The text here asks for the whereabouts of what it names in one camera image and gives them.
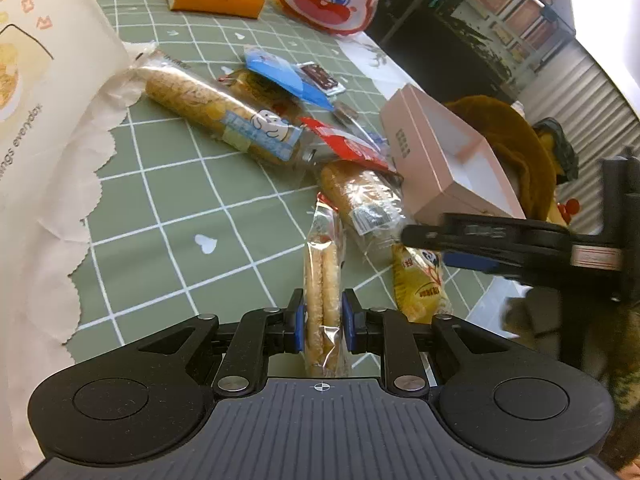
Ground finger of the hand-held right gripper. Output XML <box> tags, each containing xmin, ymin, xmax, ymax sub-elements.
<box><xmin>442</xmin><ymin>253</ymin><xmax>572</xmax><ymax>287</ymax></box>
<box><xmin>402</xmin><ymin>212</ymin><xmax>572</xmax><ymax>262</ymax></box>

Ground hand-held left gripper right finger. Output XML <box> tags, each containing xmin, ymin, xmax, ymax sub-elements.
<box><xmin>342</xmin><ymin>289</ymin><xmax>521</xmax><ymax>397</ymax></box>

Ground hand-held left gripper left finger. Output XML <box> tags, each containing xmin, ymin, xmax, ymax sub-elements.
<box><xmin>135</xmin><ymin>287</ymin><xmax>307</xmax><ymax>397</ymax></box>

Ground clear round cracker packet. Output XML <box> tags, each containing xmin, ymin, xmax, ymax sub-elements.
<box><xmin>301</xmin><ymin>192</ymin><xmax>348</xmax><ymax>378</ymax></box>

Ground yellow snack packet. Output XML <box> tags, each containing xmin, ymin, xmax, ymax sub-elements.
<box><xmin>391</xmin><ymin>242</ymin><xmax>454</xmax><ymax>324</ymax></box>

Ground pink cardboard box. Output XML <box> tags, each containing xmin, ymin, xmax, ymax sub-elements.
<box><xmin>379</xmin><ymin>84</ymin><xmax>527</xmax><ymax>227</ymax></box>

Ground red label bread packet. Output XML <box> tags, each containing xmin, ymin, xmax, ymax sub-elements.
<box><xmin>299</xmin><ymin>116</ymin><xmax>412</xmax><ymax>262</ymax></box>

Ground dark square snack packet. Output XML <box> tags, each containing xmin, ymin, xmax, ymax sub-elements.
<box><xmin>297</xmin><ymin>62</ymin><xmax>347</xmax><ymax>97</ymax></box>

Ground brown plush toy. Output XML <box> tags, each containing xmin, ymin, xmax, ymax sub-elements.
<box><xmin>444</xmin><ymin>95</ymin><xmax>560</xmax><ymax>222</ymax></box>

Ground dark green fabric item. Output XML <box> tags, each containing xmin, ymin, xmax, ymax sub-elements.
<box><xmin>531</xmin><ymin>116</ymin><xmax>580</xmax><ymax>184</ymax></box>

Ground green checked tablecloth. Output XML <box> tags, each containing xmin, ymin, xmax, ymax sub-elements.
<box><xmin>64</xmin><ymin>0</ymin><xmax>526</xmax><ymax>361</ymax></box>

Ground black cabinet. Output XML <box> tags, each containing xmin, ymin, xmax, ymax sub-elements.
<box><xmin>369</xmin><ymin>0</ymin><xmax>517</xmax><ymax>107</ymax></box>

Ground panelled door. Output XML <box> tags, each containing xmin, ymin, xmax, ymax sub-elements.
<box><xmin>470</xmin><ymin>0</ymin><xmax>563</xmax><ymax>68</ymax></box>

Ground blue wrapped bread packet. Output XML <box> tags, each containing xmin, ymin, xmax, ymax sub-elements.
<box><xmin>217</xmin><ymin>45</ymin><xmax>341</xmax><ymax>121</ymax></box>

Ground cream printed paper bag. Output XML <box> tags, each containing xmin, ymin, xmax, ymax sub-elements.
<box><xmin>0</xmin><ymin>0</ymin><xmax>156</xmax><ymax>480</ymax></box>

